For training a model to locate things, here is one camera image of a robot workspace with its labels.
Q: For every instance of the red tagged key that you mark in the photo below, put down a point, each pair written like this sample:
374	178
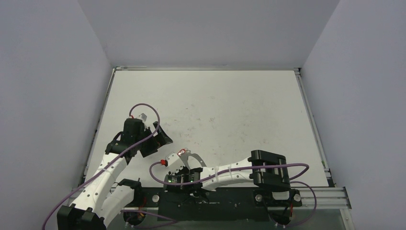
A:
182	152

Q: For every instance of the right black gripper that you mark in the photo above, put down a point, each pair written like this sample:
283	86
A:
193	185

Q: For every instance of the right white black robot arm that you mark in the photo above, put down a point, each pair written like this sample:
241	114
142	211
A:
261	169

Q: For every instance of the metal key holder ring plate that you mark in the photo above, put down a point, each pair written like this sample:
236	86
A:
192	160

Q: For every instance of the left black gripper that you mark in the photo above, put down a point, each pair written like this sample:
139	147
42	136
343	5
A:
157	141

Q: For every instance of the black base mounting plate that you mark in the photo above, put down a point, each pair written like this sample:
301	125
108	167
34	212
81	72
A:
224	204

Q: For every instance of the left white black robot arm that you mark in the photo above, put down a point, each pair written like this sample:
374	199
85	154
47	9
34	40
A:
94	208

